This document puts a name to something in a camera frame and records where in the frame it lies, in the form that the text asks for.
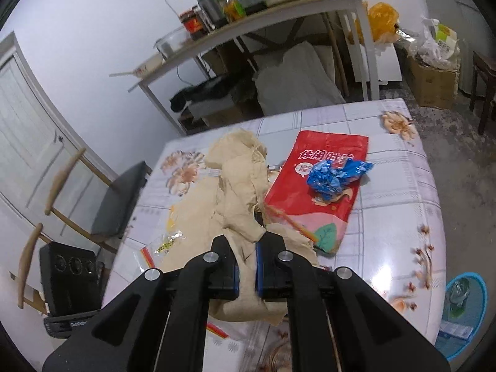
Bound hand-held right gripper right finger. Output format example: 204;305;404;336
254;232;452;372

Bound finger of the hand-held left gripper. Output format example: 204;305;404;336
43;309;102;338

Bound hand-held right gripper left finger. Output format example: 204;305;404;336
42;236;241;372

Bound beige cloth rag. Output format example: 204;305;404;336
159;130;320;324

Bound blue snack wrapper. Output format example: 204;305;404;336
307;160;374;204

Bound red snack bag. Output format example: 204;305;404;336
264;130;369;256

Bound green plastic bottle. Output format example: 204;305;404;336
447;279;471;318

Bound blue plastic waste basket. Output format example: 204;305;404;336
434;271;488;361

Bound small clear yellow packet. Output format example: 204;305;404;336
141;230;187;270

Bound red yellow wrapper strip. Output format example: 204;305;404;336
206;321;230;339

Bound floral tablecloth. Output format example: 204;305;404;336
103;99;442;372

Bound wooden chair with dark seat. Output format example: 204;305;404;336
44;148;153;254

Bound black cloth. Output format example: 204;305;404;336
170;77;258;113

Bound white sack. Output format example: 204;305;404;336
254;42;345;117

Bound white panelled door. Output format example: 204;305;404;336
0;33;117;241

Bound brown cardboard box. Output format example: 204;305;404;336
201;42;249;78

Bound flat cardboard box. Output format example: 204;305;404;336
109;56;165;82

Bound glass bowl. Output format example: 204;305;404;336
155;27;190;60

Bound white cabinet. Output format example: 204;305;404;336
347;41;404;86

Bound red sauce jar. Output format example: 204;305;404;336
179;6;205;40

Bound long grey side table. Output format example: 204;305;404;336
109;0;380;132

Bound white plastic bags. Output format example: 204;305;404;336
403;17;446;70

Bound yellow plastic bag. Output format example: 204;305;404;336
354;3;401;43

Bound dark wooden stool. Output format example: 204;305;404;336
469;51;496;136

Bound green white bag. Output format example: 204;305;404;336
434;23;462;94

